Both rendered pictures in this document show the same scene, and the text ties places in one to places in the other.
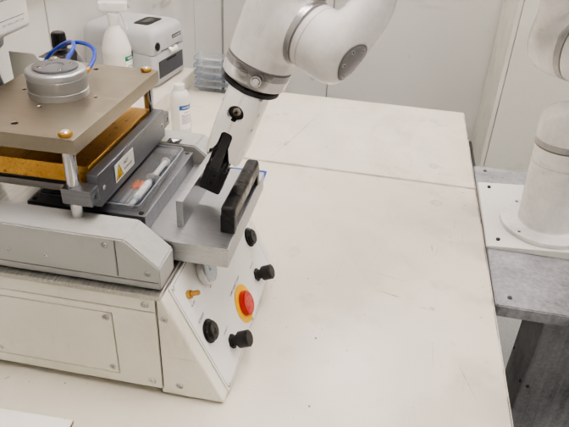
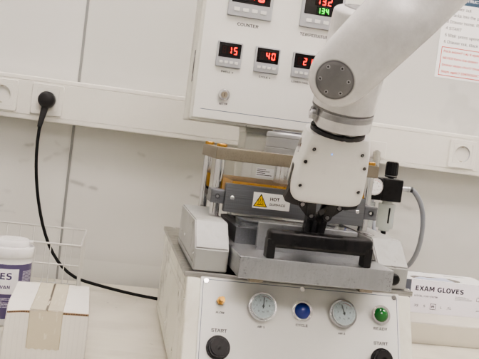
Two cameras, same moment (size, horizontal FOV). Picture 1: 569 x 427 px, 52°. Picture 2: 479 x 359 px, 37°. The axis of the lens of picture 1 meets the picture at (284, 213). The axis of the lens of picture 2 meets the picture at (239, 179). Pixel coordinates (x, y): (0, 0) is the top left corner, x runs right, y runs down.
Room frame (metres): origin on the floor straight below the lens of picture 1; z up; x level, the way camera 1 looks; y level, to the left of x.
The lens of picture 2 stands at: (0.29, -0.83, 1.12)
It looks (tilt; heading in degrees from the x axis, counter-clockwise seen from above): 3 degrees down; 71
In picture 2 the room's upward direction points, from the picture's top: 7 degrees clockwise
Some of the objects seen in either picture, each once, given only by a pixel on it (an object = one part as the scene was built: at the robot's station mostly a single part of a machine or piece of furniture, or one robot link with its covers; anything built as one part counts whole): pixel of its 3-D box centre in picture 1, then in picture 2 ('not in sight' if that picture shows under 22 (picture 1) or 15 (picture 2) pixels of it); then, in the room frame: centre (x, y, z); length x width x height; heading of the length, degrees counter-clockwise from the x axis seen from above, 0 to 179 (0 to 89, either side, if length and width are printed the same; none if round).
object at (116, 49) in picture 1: (117, 47); not in sight; (1.64, 0.49, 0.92); 0.09 x 0.08 x 0.25; 101
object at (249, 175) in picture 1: (240, 193); (318, 248); (0.72, 0.06, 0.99); 0.15 x 0.02 x 0.04; 171
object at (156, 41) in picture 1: (136, 47); not in sight; (1.78, 0.48, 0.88); 0.25 x 0.20 x 0.17; 74
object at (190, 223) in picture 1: (149, 192); (293, 245); (0.74, 0.20, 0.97); 0.30 x 0.22 x 0.08; 81
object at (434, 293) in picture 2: not in sight; (434, 293); (1.28, 0.57, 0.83); 0.23 x 0.12 x 0.07; 170
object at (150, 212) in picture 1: (118, 181); (286, 233); (0.75, 0.25, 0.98); 0.20 x 0.17 x 0.03; 171
